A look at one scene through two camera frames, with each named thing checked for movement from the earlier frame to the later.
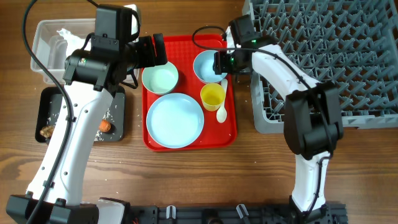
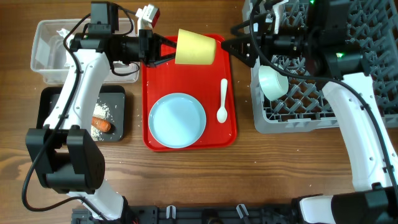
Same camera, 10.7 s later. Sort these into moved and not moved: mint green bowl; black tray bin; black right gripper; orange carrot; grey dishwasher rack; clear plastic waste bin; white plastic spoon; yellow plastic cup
Moved: yellow plastic cup; mint green bowl; black right gripper
Not moved: clear plastic waste bin; white plastic spoon; black tray bin; grey dishwasher rack; orange carrot
